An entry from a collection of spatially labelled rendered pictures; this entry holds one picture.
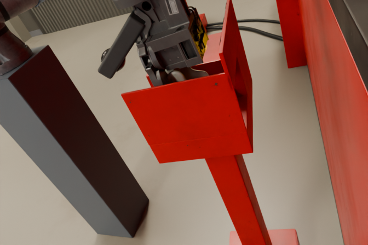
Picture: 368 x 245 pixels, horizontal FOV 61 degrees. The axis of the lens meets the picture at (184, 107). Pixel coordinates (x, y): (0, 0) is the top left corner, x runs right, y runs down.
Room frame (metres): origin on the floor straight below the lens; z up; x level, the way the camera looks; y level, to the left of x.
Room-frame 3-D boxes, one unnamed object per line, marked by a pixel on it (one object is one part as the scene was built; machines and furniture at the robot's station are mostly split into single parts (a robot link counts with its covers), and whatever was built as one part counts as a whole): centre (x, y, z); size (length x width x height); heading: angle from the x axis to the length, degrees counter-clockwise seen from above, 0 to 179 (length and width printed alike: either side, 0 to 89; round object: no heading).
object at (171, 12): (0.42, -0.02, 0.87); 0.09 x 0.08 x 0.12; 67
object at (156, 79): (0.41, 0.01, 0.81); 0.05 x 0.02 x 0.09; 157
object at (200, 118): (0.47, -0.04, 0.75); 0.20 x 0.16 x 0.18; 157
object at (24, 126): (0.94, 0.42, 0.39); 0.18 x 0.18 x 0.78; 59
